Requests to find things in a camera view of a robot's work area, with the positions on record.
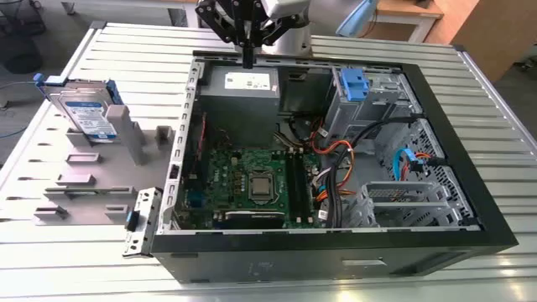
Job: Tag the hard disk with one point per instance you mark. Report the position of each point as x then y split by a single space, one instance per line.
90 116

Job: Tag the metal disk bay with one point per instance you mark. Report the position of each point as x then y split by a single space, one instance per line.
411 204

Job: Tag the grey power supply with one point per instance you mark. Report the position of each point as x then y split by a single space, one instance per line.
239 119

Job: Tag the blue drive cage latch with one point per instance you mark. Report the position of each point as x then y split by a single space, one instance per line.
355 85

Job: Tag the grey parts rack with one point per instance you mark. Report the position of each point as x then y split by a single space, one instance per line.
114 170

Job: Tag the black graphics card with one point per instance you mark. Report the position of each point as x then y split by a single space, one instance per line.
257 220

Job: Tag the wooden desk white legs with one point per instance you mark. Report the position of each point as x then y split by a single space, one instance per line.
399 31

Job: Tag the white desk frame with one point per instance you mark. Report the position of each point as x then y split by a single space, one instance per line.
191 17

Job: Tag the CPU socket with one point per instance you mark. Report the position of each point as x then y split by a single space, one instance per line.
262 172

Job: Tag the black RAM slot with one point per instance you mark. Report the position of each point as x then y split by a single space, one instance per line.
293 185
305 185

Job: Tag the wooden cabinet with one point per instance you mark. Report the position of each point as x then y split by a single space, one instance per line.
495 31

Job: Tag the black PC case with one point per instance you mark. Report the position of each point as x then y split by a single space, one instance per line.
294 255

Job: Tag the silver CPU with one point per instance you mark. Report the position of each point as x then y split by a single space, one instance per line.
262 185

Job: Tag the green motherboard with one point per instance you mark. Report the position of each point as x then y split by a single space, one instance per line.
227 176

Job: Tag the metal expansion slot bracket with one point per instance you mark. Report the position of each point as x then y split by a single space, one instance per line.
147 201

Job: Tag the pale blue teach pendant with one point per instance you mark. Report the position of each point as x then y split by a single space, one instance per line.
355 19

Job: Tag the metal drive cage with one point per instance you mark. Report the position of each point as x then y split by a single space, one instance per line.
366 113

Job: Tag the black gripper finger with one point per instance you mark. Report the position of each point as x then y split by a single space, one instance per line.
286 30
214 22

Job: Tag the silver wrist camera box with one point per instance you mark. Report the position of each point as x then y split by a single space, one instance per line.
286 7

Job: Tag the black waste bin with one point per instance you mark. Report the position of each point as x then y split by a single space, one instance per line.
23 56

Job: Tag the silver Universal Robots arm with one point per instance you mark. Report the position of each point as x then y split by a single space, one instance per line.
294 41

